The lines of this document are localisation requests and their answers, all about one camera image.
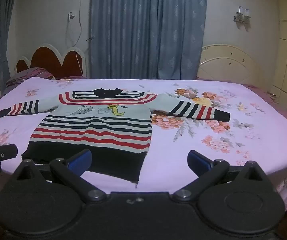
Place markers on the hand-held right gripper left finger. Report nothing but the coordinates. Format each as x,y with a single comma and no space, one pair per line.
80,161

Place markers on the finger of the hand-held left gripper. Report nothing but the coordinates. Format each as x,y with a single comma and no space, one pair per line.
8,151

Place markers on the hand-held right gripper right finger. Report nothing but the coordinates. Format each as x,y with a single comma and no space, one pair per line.
198,163

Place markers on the striped dinosaur sweater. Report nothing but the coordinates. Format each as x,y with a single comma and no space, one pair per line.
96,130

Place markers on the pink floral bed sheet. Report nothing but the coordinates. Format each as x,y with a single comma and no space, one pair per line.
173,160

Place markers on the purple striped pillow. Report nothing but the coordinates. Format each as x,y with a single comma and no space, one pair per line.
31,75

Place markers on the brown heart-shaped headboard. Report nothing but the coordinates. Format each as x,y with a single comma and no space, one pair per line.
51,62

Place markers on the cream headboard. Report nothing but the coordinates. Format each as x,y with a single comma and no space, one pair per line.
226,65

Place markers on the narrow blue curtain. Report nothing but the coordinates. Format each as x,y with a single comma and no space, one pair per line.
1,30

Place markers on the wide blue curtain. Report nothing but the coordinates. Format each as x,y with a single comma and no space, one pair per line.
138,30

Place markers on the white wall charger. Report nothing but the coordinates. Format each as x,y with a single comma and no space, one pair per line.
71,16

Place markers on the glass wall lamp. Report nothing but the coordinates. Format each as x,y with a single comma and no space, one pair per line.
242,16

